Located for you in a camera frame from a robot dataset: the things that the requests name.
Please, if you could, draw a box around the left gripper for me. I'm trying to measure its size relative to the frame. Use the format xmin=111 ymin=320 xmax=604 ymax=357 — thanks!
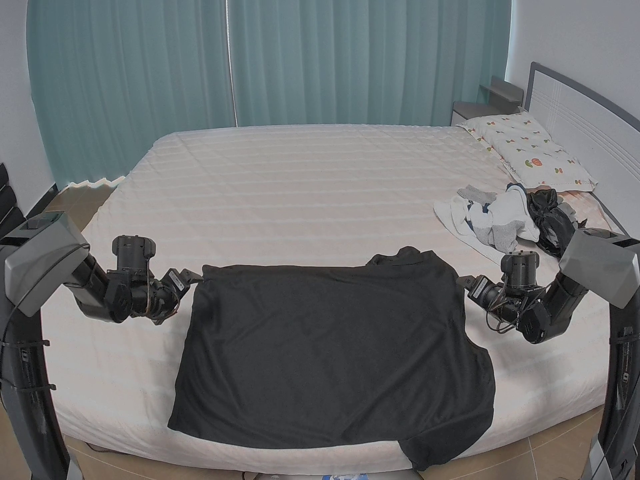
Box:
xmin=166 ymin=267 xmax=199 ymax=295

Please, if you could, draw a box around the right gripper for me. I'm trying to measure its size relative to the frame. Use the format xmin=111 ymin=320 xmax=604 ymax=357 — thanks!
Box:
xmin=465 ymin=274 xmax=496 ymax=309

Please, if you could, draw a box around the black T-shirt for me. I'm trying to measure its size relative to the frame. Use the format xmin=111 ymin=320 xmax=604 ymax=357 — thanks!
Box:
xmin=167 ymin=246 xmax=497 ymax=473

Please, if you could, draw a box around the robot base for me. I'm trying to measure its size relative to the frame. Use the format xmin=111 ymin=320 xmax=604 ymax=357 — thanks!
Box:
xmin=255 ymin=473 xmax=416 ymax=480

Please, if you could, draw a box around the pile of clothes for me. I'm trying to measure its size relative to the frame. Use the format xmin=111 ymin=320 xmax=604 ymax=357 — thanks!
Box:
xmin=432 ymin=184 xmax=591 ymax=259

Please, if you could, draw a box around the bed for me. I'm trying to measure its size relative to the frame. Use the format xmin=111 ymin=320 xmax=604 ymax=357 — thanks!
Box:
xmin=37 ymin=60 xmax=640 ymax=474

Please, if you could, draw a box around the white printed pillow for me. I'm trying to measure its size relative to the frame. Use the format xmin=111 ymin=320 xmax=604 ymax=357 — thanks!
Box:
xmin=457 ymin=112 xmax=598 ymax=194

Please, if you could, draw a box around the grey bedside table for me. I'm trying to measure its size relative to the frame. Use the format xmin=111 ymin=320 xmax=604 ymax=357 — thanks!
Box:
xmin=451 ymin=75 xmax=526 ymax=126

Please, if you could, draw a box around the dark grey chest of drawers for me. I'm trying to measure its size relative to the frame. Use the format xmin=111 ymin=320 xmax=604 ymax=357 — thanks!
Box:
xmin=0 ymin=163 xmax=26 ymax=239

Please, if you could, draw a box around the blue-green curtain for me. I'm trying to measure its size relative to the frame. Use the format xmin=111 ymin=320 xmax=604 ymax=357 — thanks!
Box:
xmin=25 ymin=0 xmax=237 ymax=186
xmin=227 ymin=0 xmax=513 ymax=128

